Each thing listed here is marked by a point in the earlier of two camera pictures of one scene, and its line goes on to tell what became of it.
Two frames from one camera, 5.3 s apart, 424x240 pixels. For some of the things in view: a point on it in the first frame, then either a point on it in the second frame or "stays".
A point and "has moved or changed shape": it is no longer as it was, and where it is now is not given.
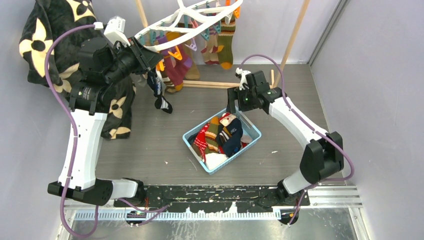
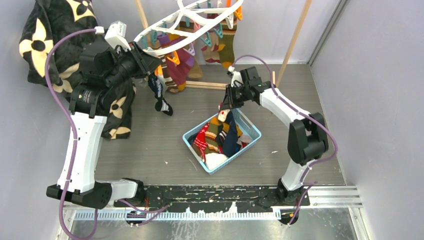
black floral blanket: (45, 17) stays
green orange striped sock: (225, 48) stays
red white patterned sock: (200, 140) stays
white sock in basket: (213, 159) stays
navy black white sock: (157, 86) stays
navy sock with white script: (232, 146) has moved or changed shape
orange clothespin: (176, 55) has moved or changed shape
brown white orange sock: (211, 134) stays
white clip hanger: (189, 19) has moved or changed shape
